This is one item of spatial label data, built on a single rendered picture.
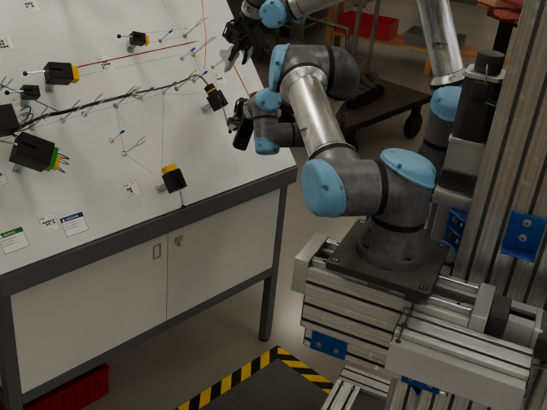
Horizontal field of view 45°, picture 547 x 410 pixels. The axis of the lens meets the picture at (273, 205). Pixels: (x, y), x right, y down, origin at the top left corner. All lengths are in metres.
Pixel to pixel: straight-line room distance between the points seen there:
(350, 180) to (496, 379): 0.47
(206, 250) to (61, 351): 0.60
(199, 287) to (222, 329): 0.60
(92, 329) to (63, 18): 0.98
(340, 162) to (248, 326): 1.83
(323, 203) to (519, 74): 0.47
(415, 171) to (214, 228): 1.18
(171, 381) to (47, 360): 0.74
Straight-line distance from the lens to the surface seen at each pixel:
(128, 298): 2.25
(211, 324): 3.06
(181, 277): 2.37
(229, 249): 2.48
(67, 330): 2.16
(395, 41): 7.25
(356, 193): 1.30
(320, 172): 1.29
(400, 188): 1.34
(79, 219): 2.00
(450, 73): 1.93
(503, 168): 1.49
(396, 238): 1.39
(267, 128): 1.97
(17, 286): 1.92
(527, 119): 1.45
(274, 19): 1.85
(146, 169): 2.14
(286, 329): 3.08
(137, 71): 2.27
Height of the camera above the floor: 1.92
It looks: 28 degrees down
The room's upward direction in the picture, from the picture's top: 6 degrees clockwise
